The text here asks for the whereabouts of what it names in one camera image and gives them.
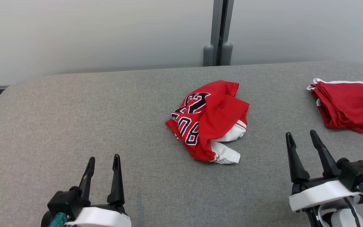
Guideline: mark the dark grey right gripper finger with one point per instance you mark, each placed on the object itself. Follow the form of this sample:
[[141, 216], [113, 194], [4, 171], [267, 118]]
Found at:
[[296, 167], [326, 164]]

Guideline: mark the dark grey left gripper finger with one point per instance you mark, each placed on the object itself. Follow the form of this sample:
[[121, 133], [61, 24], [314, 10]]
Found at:
[[117, 189], [87, 183]]

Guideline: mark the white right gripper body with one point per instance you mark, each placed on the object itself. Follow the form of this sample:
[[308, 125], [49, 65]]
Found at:
[[320, 195]]

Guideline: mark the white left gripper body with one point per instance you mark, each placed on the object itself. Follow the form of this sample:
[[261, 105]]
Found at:
[[102, 217]]

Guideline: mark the red shorts with white stripes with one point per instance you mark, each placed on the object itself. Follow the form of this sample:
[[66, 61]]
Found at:
[[348, 104]]

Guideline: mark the red jersey with black numbers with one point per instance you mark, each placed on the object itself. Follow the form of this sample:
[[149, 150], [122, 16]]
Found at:
[[219, 116]]

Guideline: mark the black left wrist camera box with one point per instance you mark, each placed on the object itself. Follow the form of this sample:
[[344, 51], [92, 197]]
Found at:
[[63, 201]]

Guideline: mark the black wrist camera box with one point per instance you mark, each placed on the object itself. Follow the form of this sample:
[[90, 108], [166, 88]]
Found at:
[[358, 173], [63, 201]]

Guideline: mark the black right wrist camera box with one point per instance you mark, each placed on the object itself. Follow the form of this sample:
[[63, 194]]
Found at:
[[358, 173]]

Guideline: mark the teal left camera connector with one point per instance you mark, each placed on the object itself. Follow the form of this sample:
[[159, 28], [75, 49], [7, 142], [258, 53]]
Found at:
[[58, 219]]

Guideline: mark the grey metal wall post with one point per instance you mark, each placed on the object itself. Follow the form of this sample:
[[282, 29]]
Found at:
[[217, 31]]

